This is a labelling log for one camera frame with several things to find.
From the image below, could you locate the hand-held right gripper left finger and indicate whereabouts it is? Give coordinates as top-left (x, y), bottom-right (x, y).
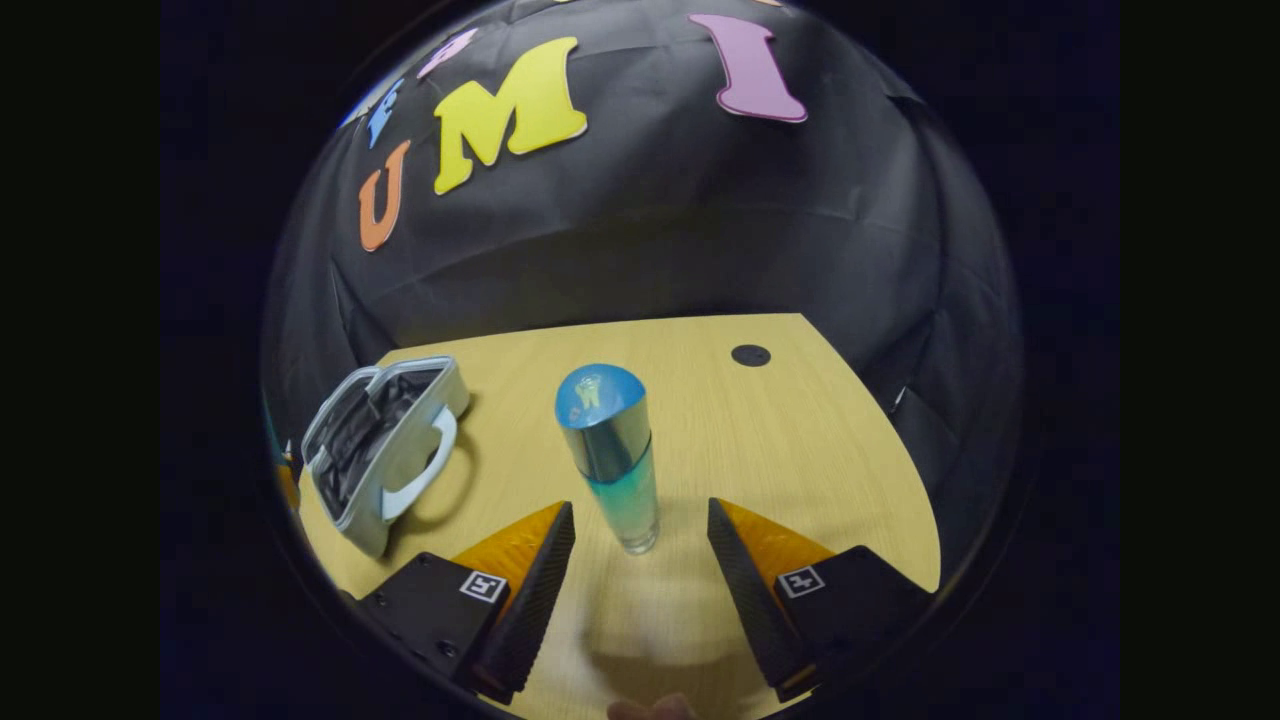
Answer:
top-left (355, 501), bottom-right (578, 706)

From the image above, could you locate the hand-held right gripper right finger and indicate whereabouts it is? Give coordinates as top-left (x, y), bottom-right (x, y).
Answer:
top-left (706, 498), bottom-right (938, 703)

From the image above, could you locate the light blue suitcase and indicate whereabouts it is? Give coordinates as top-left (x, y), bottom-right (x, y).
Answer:
top-left (300, 355), bottom-right (472, 560)

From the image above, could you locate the black backdrop cloth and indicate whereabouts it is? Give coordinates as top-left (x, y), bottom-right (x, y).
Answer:
top-left (262, 0), bottom-right (1023, 561)

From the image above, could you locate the blue skincare bottle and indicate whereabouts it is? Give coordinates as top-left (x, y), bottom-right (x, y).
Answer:
top-left (555, 364), bottom-right (662, 556)

